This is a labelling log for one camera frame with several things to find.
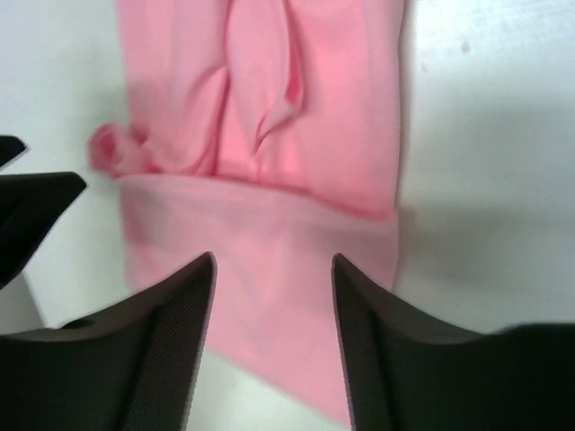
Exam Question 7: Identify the pink t shirt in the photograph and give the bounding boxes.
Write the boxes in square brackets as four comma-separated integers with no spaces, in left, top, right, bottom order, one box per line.
[89,1,403,425]

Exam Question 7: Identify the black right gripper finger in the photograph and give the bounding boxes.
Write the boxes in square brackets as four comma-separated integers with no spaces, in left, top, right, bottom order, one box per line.
[1,172,87,287]
[0,136,27,168]

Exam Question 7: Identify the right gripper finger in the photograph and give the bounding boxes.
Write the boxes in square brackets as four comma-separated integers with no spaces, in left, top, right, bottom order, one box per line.
[1,253,215,430]
[332,255,574,430]

